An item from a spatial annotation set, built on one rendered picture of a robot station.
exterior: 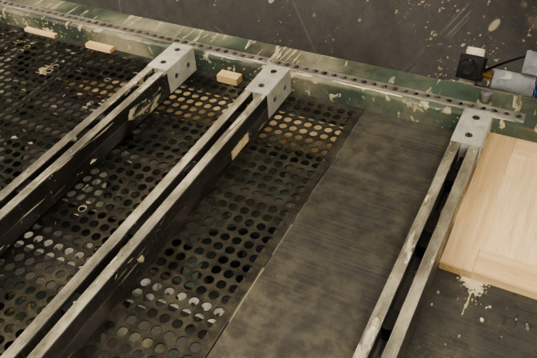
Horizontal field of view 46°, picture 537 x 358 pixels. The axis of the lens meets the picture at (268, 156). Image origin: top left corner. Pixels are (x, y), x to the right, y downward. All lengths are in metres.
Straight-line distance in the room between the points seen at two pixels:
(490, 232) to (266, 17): 1.60
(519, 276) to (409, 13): 1.43
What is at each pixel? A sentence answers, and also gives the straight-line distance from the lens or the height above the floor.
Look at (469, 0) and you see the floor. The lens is 2.40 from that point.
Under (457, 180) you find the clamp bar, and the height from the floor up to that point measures 1.13.
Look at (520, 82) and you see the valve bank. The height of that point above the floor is 0.74.
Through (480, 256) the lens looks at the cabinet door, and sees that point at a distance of 1.21.
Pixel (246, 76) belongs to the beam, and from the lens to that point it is 1.65.
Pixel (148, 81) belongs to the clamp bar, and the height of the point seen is 1.08.
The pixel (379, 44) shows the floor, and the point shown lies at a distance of 2.45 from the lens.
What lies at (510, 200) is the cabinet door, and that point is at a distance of 1.33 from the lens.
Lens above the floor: 2.36
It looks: 65 degrees down
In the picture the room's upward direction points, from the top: 104 degrees counter-clockwise
